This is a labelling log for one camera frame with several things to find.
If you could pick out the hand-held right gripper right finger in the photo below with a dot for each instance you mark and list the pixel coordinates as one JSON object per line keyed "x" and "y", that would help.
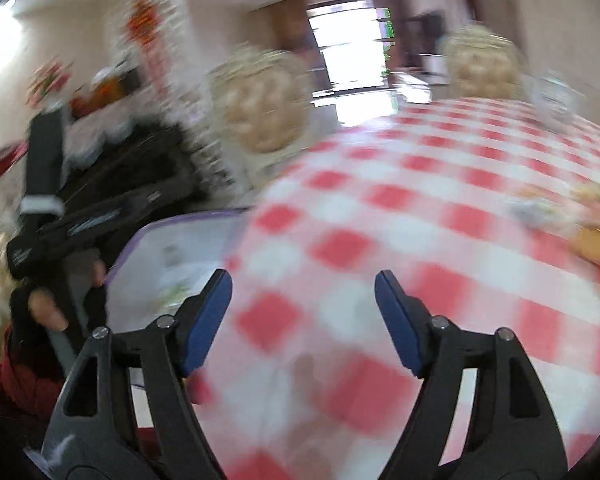
{"x": 400, "y": 325}

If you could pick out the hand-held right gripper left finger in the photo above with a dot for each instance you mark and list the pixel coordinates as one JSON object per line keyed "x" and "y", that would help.
{"x": 207, "y": 330}

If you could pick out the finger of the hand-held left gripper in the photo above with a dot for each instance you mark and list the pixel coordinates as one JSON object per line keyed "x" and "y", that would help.
{"x": 155, "y": 195}

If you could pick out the clear plastic storage bag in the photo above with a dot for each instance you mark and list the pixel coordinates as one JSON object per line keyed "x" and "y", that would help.
{"x": 180, "y": 250}

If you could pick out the person's left hand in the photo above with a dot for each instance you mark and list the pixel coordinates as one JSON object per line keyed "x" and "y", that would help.
{"x": 35, "y": 310}

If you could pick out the white lattice screen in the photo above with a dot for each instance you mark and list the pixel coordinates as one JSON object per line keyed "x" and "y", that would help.
{"x": 180, "y": 60}

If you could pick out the large cream tufted dining chair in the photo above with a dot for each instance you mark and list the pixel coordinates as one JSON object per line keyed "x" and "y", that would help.
{"x": 260, "y": 105}

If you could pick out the red white checked tablecloth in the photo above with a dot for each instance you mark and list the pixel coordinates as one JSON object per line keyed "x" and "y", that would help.
{"x": 430, "y": 185}

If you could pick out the red knot hanging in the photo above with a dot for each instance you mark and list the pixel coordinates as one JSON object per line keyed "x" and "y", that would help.
{"x": 142, "y": 25}

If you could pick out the small yellow green snack packet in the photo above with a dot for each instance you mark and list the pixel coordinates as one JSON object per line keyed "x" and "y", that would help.
{"x": 592, "y": 194}

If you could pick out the glass balcony door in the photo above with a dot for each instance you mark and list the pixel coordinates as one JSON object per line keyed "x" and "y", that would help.
{"x": 352, "y": 50}

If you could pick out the white teapot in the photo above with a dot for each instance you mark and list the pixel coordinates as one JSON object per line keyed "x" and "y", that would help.
{"x": 555, "y": 97}

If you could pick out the red wall decoration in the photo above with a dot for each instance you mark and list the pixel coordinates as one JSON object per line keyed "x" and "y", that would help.
{"x": 50, "y": 82}

